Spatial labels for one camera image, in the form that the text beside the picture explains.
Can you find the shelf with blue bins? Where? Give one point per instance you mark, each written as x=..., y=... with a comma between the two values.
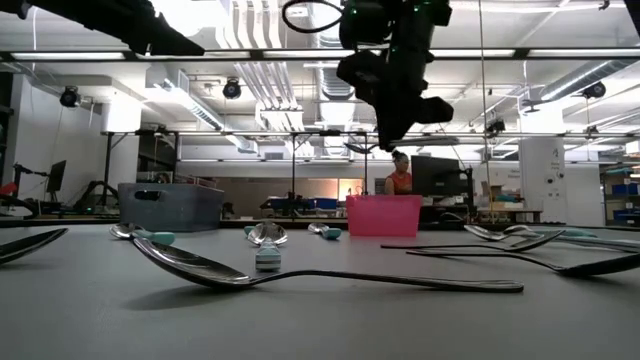
x=625, y=190

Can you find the person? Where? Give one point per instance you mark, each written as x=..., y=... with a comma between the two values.
x=400, y=181

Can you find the gray plastic bin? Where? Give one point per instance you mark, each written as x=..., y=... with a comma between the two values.
x=170, y=210

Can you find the overhead frame light bar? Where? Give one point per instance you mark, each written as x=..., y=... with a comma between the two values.
x=225, y=54

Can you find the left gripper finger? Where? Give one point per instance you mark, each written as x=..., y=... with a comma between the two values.
x=172, y=42

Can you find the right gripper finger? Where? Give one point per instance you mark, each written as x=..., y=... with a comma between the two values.
x=392, y=132

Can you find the plain dark metal spoon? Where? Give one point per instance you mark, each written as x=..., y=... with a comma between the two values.
x=200, y=267
x=537, y=241
x=600, y=269
x=30, y=244

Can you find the gray table mat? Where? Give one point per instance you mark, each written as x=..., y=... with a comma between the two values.
x=320, y=325

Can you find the black background robot arm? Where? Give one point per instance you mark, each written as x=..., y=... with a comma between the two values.
x=95, y=192

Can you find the blue plastic bin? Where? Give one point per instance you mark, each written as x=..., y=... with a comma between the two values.
x=325, y=203

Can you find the red plastic bin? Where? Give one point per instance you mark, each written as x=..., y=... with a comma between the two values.
x=382, y=215

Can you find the red background object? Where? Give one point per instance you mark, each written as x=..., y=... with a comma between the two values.
x=9, y=189

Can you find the small black tilted monitor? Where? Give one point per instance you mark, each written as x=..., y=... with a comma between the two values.
x=56, y=175

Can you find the black round ceiling fixture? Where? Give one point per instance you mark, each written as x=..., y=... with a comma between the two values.
x=594, y=90
x=231, y=89
x=70, y=96

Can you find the cardboard box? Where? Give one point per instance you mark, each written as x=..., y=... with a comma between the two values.
x=492, y=191

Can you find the black monitor on arm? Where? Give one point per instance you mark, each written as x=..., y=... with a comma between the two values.
x=435, y=175

